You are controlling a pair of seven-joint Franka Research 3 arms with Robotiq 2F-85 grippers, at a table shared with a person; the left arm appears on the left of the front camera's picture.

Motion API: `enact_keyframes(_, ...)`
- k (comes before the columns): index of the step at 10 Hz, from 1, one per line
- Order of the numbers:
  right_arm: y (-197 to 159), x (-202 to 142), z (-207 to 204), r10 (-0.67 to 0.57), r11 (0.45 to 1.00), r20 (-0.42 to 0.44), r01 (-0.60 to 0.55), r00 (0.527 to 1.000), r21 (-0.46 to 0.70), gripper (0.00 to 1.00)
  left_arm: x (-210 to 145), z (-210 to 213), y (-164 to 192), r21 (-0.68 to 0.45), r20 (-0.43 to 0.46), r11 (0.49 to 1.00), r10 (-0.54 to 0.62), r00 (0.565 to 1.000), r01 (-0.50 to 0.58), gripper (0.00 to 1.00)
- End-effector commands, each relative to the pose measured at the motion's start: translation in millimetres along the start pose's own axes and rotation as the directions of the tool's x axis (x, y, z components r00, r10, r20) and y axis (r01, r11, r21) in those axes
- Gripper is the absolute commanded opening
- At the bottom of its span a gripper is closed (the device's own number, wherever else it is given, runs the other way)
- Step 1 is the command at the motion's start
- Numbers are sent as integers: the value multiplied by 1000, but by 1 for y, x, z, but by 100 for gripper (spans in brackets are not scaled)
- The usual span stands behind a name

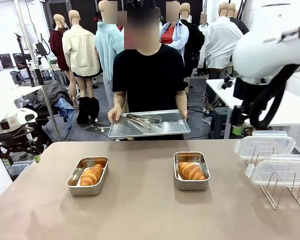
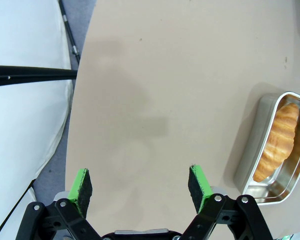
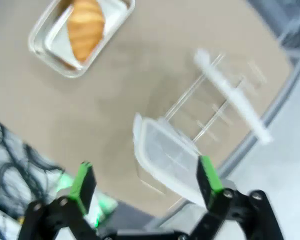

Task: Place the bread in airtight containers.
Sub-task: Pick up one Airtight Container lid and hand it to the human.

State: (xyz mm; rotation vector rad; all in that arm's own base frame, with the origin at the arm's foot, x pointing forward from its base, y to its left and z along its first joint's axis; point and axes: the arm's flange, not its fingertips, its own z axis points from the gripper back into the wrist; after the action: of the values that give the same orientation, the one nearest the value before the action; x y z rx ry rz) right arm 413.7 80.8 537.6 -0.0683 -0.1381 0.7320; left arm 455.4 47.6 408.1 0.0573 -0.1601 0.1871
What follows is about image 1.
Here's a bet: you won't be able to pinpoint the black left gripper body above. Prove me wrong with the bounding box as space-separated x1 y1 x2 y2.
3 139 35 155

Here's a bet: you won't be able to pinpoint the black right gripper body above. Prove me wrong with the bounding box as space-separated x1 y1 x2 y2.
231 77 260 127

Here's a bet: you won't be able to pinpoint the golden croissant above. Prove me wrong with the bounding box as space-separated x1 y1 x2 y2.
79 163 103 187
177 161 207 181

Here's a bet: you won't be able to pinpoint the clear plastic clip lid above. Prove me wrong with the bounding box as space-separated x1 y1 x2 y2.
244 154 300 187
233 130 297 163

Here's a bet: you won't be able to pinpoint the rectangular steel container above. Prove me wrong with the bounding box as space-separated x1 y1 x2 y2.
173 151 211 191
66 156 110 197

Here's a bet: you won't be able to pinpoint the perforated metal baking tray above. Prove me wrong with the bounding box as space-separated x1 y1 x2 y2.
107 109 192 138

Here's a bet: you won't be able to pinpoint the metal tongs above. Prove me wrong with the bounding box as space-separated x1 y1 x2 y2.
126 112 163 130

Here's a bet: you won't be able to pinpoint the person's left forearm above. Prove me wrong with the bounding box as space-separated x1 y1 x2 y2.
175 89 188 112

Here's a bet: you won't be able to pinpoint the person's right forearm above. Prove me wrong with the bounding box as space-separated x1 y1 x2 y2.
113 91 127 111

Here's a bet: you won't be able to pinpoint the person's right hand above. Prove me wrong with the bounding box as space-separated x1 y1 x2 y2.
107 103 123 124

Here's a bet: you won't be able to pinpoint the gray plastic stool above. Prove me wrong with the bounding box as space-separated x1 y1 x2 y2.
209 107 231 140

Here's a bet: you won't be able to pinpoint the clear plastic storage bin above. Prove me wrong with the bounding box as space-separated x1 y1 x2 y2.
4 159 38 179

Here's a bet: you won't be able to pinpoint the white work table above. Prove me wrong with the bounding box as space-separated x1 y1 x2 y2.
205 74 300 140

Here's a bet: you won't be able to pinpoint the hanging blue cloth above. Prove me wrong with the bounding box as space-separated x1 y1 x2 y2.
56 97 76 131

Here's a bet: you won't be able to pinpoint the black mannequin boot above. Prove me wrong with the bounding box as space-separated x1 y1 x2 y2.
76 96 91 125
89 97 101 121

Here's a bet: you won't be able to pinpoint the white background desk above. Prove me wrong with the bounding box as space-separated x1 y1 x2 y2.
0 71 42 103

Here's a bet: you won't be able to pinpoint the gray clothes pile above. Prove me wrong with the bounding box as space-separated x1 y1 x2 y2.
32 79 73 111

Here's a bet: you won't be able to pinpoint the silver slanted stand pole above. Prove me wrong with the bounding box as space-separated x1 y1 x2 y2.
14 0 62 142

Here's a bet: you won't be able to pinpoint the mannequin in white shirt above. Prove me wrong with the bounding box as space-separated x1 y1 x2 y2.
198 1 245 70

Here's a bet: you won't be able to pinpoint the mannequin in black jacket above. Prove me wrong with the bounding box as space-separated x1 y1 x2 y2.
179 2 206 77

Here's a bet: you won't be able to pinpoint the mannequin in black white top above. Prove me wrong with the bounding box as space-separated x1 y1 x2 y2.
227 2 250 35

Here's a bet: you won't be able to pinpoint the person in light blue shirt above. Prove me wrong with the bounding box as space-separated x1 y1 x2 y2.
159 1 190 52

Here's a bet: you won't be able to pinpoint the person in black t-shirt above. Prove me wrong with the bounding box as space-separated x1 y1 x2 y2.
112 0 188 141

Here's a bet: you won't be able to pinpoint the black monitor on stand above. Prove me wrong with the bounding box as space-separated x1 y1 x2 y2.
34 33 51 57

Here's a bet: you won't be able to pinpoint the mannequin in dark red jacket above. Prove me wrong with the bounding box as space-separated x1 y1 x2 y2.
49 13 71 73

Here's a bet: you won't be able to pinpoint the mannequin in cream jacket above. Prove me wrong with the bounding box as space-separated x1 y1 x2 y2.
61 9 103 100

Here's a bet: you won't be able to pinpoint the mannequin in light blue fleece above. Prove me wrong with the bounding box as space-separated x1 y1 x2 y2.
94 0 126 111

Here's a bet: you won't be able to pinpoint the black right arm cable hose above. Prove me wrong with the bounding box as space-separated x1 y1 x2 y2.
249 63 300 129

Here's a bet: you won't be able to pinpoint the dark floor base plate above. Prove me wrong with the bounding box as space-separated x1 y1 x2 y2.
84 123 115 135

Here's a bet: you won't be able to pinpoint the metal wire lid rack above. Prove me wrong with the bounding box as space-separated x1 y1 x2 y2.
244 146 300 211

